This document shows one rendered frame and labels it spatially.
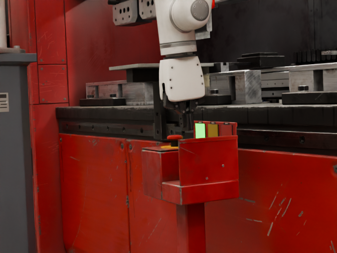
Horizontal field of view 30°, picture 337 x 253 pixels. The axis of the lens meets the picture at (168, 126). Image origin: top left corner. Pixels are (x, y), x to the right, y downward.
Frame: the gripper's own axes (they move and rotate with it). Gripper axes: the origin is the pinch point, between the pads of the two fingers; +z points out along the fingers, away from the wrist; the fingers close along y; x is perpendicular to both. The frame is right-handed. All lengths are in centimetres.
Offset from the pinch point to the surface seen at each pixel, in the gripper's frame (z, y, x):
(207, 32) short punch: -22, -33, -39
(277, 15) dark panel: -28, -82, -67
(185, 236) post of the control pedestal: 27.5, 2.1, -3.3
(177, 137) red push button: 4.2, -1.4, -7.9
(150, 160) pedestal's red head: 9.0, 5.8, -10.1
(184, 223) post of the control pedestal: 24.5, 1.9, -3.5
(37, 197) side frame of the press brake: 33, 3, -126
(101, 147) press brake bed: 13, -11, -85
